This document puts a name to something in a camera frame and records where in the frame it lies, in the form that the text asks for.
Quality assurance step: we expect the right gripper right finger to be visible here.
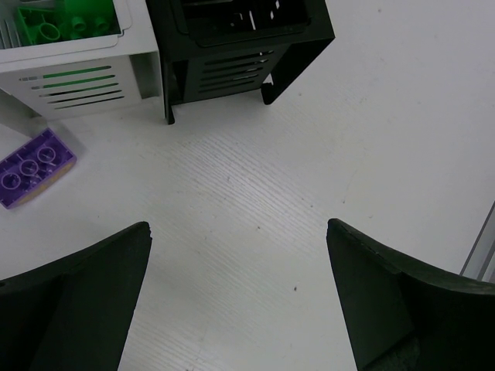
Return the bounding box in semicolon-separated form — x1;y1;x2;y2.
326;219;494;370

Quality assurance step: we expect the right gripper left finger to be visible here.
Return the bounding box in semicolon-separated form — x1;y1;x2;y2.
1;222;152;370

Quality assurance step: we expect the dark green lego brick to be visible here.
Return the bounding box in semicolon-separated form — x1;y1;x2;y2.
15;6;70;46

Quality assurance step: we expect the light green lego brick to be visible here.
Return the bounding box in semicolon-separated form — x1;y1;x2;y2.
57;0;118;40

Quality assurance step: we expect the purple rectangular lego brick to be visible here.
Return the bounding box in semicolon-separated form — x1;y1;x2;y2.
1;128;77;209

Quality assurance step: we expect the white double bin container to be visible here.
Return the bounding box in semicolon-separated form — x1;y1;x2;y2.
1;1;163;135

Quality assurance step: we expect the black double bin container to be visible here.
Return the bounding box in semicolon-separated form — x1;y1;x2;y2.
146;0;335;124

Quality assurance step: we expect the aluminium rail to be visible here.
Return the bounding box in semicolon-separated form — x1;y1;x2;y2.
460;205;495;283

